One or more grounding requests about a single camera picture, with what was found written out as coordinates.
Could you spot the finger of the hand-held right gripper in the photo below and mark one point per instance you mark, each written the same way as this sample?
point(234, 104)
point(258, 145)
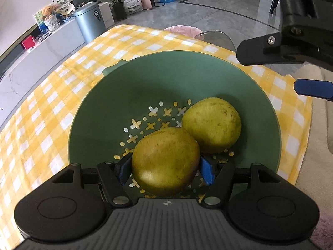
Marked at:
point(312, 88)
point(260, 52)

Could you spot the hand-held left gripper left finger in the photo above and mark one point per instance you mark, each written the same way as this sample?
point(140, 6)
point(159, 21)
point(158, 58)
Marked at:
point(124, 169)

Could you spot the pink small appliance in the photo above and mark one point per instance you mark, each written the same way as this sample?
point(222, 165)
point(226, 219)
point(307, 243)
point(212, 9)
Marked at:
point(147, 1)

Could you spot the white marble cabinet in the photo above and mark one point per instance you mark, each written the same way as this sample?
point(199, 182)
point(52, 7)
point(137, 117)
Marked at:
point(39, 57)

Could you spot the white box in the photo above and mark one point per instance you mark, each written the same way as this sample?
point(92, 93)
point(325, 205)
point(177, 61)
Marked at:
point(109, 13)

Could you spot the plush toy bouquet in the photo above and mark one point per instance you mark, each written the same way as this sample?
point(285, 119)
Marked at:
point(50, 18)

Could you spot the red box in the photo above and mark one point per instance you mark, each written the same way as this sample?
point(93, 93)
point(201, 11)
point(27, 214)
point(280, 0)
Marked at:
point(28, 42)

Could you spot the green colander bowl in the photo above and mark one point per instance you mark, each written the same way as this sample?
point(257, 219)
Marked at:
point(156, 83)

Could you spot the green-yellow pear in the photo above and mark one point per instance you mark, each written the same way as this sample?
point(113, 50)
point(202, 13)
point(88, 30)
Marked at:
point(212, 125)
point(164, 161)

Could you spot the transparent chair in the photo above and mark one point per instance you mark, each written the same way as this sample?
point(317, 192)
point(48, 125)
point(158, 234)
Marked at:
point(216, 37)

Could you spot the cream sofa cushion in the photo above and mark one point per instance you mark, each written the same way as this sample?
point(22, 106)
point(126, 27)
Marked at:
point(320, 135)

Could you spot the grey metal trash can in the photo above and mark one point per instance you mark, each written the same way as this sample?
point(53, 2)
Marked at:
point(89, 23)

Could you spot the potted plant in black pot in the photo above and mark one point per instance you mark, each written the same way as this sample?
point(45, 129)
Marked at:
point(120, 11)

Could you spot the pink round stool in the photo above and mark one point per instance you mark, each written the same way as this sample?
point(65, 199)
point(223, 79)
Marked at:
point(182, 30)

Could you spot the yellow checkered tablecloth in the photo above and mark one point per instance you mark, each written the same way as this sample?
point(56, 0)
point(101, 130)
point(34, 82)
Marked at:
point(52, 109)

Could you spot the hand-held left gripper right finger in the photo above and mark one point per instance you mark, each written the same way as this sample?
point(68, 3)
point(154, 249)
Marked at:
point(206, 170)

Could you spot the white plastic bag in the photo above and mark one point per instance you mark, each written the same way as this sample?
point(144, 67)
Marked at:
point(133, 5)

